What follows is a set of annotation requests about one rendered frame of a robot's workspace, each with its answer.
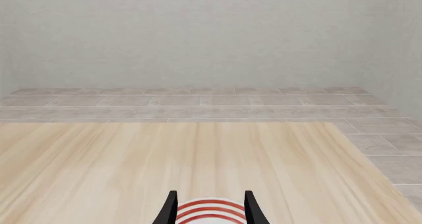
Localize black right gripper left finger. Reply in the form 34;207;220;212
155;190;179;224

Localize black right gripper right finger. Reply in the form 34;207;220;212
244;190;268;224

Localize white plate with red rings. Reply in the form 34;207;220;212
175;196;247;224

